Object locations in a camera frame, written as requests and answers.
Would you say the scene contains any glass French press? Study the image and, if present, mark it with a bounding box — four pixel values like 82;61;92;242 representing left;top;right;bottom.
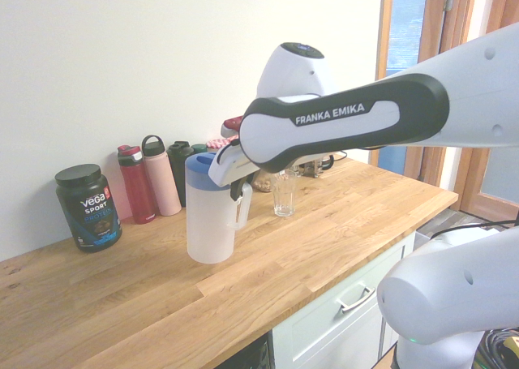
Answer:
298;154;336;179

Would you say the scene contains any white-lid cereal container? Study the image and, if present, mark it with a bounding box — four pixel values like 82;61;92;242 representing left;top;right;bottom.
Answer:
251;173;281;195

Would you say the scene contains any black shaker bottle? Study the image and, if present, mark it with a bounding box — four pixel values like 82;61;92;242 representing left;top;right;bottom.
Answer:
166;140;196;208

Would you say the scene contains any white cabinet drawer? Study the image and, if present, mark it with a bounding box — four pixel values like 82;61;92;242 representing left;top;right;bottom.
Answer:
271;222;418;369

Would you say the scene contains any pink water bottle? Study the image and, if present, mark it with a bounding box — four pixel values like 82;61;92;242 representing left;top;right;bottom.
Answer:
140;135;182;217

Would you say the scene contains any black dishwasher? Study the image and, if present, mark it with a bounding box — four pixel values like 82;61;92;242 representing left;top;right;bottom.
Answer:
218;332;273;369

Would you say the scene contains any red water bottle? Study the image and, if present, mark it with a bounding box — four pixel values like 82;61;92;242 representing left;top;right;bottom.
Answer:
117;144;157;225

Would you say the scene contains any black yellow cable bundle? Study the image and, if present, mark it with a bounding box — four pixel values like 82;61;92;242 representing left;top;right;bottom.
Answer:
477;327;519;369

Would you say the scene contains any black Vega protein tub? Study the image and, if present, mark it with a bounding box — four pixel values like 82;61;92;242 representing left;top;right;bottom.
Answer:
54;164;123;254

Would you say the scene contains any silver drawer handle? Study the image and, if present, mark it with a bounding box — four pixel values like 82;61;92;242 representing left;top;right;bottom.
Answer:
336;285;376;314

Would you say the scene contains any wooden glazed door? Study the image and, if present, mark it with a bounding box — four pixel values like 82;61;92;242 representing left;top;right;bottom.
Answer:
375;0;519;221

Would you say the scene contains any thin black cable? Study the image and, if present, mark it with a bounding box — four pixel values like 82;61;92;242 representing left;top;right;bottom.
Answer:
428;218;519;240

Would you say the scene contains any translucent pitcher with blue lid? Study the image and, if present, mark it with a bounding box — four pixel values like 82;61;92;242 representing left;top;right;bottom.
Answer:
185;152;253;264

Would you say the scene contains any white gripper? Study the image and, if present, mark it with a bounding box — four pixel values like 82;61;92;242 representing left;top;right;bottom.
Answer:
208;141;260;204

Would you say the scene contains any clear faceted drinking glass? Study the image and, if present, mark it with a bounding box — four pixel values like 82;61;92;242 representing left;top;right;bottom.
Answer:
272;169;299;218

